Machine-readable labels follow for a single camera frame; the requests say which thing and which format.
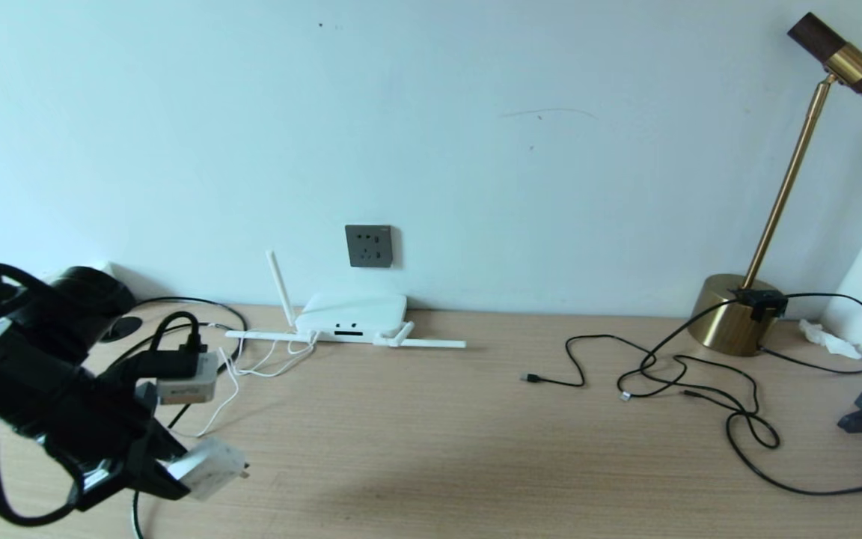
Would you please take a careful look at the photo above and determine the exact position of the black desk cable grommet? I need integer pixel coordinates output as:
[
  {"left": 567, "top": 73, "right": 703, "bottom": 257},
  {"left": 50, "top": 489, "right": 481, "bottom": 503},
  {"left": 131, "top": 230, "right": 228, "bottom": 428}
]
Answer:
[{"left": 97, "top": 315, "right": 143, "bottom": 344}]

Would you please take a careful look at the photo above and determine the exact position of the thin white adapter cable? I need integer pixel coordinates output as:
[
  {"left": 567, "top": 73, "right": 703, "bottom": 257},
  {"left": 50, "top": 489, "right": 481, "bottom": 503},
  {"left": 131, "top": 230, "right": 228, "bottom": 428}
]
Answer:
[{"left": 175, "top": 329, "right": 321, "bottom": 439}]

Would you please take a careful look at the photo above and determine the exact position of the black cable clip block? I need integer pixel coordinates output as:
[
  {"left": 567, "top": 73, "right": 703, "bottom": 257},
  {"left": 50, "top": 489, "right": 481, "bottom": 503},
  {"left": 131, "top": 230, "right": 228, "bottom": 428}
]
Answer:
[{"left": 727, "top": 287, "right": 789, "bottom": 322}]

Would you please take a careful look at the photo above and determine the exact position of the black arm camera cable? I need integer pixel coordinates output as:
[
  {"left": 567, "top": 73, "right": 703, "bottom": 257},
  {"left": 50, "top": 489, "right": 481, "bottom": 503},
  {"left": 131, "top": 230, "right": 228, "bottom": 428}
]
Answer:
[{"left": 0, "top": 310, "right": 204, "bottom": 527}]

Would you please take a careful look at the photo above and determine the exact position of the black three-head charging cable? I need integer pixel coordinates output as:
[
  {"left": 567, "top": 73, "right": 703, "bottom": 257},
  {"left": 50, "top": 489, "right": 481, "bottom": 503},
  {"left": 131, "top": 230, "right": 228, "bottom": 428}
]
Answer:
[{"left": 519, "top": 333, "right": 762, "bottom": 417}]

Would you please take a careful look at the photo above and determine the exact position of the brass desk lamp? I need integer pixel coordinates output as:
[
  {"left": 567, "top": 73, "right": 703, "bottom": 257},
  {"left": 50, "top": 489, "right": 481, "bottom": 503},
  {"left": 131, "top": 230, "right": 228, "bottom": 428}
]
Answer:
[{"left": 689, "top": 10, "right": 862, "bottom": 357}]

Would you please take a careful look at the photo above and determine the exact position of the crumpled white tissue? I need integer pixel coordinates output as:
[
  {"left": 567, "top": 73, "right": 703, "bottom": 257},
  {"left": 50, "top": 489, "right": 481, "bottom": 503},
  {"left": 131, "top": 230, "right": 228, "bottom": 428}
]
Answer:
[{"left": 798, "top": 317, "right": 862, "bottom": 361}]

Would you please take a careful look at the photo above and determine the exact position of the long black table cable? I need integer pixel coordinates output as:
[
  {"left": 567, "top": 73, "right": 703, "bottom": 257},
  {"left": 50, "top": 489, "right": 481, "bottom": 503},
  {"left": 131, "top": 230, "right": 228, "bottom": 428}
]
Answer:
[{"left": 130, "top": 408, "right": 179, "bottom": 539}]

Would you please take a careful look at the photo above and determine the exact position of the white router with antennas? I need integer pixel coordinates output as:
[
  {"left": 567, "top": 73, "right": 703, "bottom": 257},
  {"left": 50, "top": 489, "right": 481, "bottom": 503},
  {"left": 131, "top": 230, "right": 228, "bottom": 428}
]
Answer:
[{"left": 224, "top": 250, "right": 468, "bottom": 350}]

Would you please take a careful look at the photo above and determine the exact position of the grey wall socket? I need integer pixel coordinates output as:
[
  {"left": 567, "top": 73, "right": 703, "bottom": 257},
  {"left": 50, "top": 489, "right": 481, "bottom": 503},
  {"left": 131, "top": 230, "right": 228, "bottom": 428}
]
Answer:
[{"left": 344, "top": 224, "right": 394, "bottom": 269}]

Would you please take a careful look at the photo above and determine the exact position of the looped black table cable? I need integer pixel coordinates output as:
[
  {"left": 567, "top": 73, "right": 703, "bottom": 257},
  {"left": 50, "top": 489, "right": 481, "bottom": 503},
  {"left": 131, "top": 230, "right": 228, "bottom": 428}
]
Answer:
[{"left": 130, "top": 296, "right": 249, "bottom": 375}]

